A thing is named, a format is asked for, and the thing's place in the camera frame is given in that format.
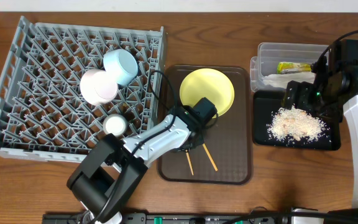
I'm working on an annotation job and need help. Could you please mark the wooden chopstick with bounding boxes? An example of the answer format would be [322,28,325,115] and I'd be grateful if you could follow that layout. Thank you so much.
[202,143,218,172]
[185,149,194,175]

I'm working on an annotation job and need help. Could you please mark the yellow round plate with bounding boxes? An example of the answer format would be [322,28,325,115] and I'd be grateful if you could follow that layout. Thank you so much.
[179,68,235,116]

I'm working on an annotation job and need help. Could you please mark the white napkin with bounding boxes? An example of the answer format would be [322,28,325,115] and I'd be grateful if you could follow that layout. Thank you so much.
[263,72,316,88]

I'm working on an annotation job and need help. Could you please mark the green snack wrapper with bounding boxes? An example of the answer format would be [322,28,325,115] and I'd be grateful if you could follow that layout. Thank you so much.
[277,62,311,74]

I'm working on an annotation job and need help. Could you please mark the small white cup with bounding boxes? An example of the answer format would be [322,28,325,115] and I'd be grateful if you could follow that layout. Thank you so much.
[103,114,128,137]

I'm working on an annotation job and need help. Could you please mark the blue bowl with rice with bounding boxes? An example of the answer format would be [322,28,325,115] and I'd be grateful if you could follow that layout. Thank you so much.
[103,49,139,86]

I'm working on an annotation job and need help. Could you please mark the pink bowl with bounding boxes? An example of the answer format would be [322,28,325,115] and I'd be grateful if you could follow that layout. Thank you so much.
[80,69,119,106]

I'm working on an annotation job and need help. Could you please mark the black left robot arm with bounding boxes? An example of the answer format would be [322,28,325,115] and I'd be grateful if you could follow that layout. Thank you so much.
[67,98,218,223]

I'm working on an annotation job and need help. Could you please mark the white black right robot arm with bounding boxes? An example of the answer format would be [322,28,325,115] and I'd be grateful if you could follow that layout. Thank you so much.
[282,39,358,208]

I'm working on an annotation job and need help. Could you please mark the brown serving tray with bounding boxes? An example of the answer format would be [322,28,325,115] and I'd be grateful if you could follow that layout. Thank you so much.
[157,67,253,185]

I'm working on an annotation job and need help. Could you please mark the pile of white rice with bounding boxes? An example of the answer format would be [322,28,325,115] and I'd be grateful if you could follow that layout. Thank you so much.
[267,106,329,143]

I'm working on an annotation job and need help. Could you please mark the black plastic tray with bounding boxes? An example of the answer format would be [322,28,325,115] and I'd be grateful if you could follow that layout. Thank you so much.
[252,90,341,151]

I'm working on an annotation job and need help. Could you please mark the clear plastic bin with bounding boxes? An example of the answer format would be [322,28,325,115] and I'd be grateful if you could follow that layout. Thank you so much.
[250,42,328,92]

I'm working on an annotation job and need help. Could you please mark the grey plastic dish rack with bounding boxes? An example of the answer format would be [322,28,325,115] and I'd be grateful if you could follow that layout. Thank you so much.
[0,17,166,162]

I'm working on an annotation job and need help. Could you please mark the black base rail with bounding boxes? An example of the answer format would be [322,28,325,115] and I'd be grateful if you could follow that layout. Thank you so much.
[41,207,358,224]

